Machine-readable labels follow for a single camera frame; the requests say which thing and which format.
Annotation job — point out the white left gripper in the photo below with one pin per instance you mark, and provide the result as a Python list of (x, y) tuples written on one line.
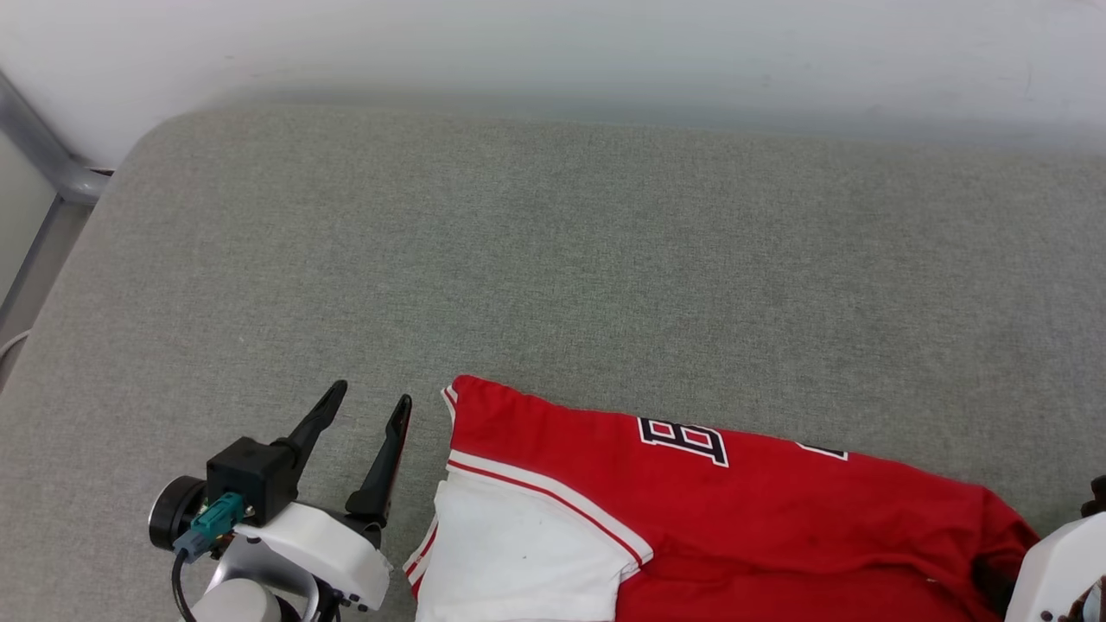
[(333, 544)]

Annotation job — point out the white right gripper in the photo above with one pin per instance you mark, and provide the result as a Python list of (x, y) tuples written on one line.
[(1050, 570)]

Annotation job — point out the red white Bulls jersey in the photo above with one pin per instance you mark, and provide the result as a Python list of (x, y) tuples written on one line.
[(778, 536)]

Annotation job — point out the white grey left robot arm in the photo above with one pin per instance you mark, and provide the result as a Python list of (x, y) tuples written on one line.
[(233, 605)]

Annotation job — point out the black round motor housing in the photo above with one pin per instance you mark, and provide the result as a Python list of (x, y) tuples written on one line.
[(173, 514)]

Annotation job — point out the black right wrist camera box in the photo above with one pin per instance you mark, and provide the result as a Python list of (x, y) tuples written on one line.
[(1097, 497)]

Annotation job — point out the grey metal frame post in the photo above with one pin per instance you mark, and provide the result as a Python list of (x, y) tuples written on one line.
[(52, 164)]

